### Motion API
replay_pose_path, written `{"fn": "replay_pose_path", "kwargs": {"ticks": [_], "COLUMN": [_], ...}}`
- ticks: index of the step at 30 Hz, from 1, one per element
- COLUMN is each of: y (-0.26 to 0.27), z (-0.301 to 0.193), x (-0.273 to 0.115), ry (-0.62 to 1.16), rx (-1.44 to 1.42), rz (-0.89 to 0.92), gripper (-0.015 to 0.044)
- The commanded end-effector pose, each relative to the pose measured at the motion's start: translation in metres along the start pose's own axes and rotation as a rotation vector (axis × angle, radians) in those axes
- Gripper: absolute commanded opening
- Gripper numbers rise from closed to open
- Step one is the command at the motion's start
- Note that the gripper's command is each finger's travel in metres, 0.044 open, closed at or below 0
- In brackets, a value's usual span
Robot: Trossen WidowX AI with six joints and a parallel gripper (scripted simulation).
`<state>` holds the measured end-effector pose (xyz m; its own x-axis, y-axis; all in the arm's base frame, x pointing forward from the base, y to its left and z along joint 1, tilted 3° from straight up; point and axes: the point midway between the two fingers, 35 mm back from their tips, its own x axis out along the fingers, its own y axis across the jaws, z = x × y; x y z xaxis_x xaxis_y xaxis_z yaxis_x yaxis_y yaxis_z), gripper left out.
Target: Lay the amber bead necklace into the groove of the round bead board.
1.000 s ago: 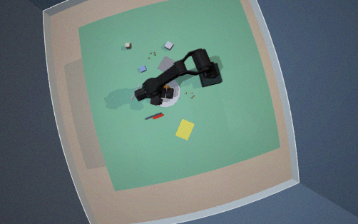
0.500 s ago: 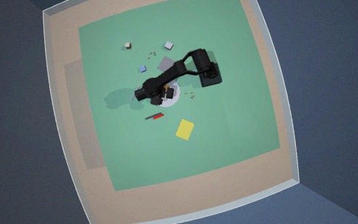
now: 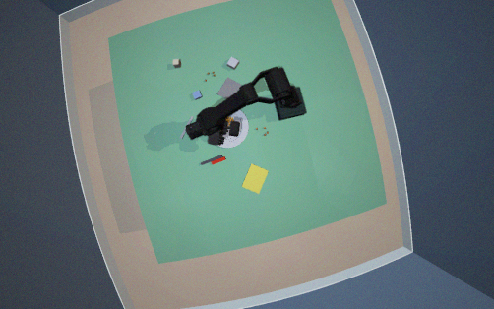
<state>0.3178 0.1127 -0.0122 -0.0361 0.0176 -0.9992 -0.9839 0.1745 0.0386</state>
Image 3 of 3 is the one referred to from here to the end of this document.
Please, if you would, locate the small beige cube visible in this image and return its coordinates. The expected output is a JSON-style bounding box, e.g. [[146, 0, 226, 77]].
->
[[172, 58, 181, 68]]

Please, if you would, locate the small blue block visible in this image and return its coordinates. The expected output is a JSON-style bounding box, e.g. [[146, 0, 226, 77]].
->
[[193, 91, 202, 100]]

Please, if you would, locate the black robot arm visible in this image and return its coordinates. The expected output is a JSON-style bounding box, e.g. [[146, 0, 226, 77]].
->
[[186, 67, 302, 146]]

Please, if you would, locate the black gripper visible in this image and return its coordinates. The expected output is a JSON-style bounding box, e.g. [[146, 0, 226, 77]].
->
[[217, 120, 240, 137]]

